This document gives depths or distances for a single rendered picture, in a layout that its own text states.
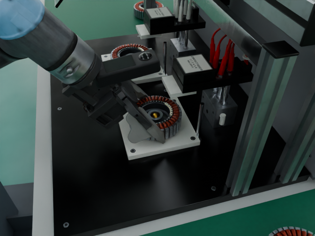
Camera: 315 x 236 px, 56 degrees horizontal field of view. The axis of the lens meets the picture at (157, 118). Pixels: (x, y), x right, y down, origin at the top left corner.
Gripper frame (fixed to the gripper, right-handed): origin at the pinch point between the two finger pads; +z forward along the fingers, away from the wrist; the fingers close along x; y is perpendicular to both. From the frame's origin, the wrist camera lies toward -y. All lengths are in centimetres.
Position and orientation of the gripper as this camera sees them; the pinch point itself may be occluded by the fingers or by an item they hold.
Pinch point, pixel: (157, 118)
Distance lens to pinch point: 63.1
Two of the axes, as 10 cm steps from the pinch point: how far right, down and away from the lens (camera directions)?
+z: 5.7, 4.8, 6.7
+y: -7.8, 5.8, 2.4
